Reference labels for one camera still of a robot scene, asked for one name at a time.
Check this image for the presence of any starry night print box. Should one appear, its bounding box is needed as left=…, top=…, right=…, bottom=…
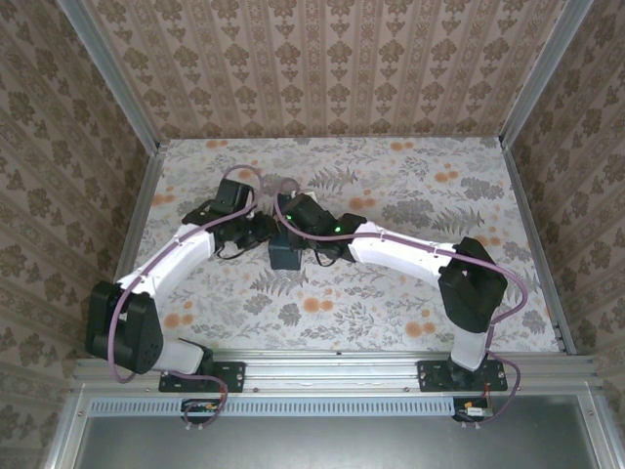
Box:
left=267, top=233, right=305, bottom=272

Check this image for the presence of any small circuit board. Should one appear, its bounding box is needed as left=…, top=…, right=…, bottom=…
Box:
left=181, top=398, right=226, bottom=424
left=452, top=398, right=494, bottom=422

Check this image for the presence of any grey sheet metal panel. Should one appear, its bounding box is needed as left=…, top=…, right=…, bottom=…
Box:
left=72, top=413, right=600, bottom=469

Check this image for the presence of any thin black cable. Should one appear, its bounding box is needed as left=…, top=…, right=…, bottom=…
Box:
left=213, top=241, right=248, bottom=262
left=311, top=246, right=346, bottom=269

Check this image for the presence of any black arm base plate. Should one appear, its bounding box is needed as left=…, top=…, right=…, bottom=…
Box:
left=417, top=360, right=509, bottom=394
left=158, top=361, right=245, bottom=394

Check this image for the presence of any aluminium mounting rail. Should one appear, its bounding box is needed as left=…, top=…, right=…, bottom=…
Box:
left=72, top=351, right=600, bottom=394

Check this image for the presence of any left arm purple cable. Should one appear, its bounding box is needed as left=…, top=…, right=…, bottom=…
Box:
left=107, top=164, right=269, bottom=432

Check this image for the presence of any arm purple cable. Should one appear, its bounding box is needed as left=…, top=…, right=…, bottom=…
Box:
left=272, top=179, right=529, bottom=429
left=107, top=164, right=269, bottom=432

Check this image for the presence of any white slotted cable duct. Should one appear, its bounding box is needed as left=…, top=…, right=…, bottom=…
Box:
left=90, top=396, right=453, bottom=417

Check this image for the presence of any aluminium corner post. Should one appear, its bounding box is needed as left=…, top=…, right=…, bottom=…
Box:
left=57, top=0, right=162, bottom=153
left=498, top=0, right=595, bottom=147

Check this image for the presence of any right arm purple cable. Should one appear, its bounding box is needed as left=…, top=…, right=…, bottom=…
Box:
left=272, top=179, right=529, bottom=429

